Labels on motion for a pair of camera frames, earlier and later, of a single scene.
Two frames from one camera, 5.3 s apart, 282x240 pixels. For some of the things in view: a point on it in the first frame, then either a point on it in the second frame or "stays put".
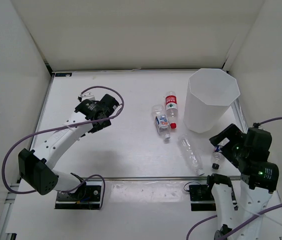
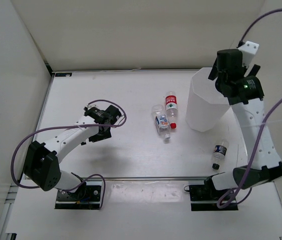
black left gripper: (95, 129) -> (99, 138)
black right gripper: (231, 131) -> (214, 73)
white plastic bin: (209, 94) stays put
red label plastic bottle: (171, 108) stays put
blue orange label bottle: (161, 120) stays put
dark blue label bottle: (218, 156) stays put
